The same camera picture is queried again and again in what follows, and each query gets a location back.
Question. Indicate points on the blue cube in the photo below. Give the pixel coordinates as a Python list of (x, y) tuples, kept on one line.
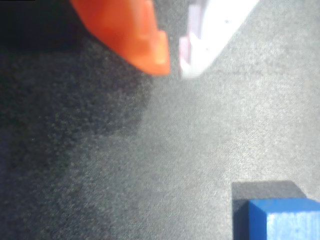
[(287, 220)]

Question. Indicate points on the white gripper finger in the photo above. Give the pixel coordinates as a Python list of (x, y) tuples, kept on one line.
[(212, 37)]

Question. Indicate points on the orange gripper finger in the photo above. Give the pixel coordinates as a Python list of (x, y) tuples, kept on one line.
[(125, 30)]

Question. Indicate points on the dark grey felt mat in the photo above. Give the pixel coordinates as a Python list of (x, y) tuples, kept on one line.
[(175, 150)]

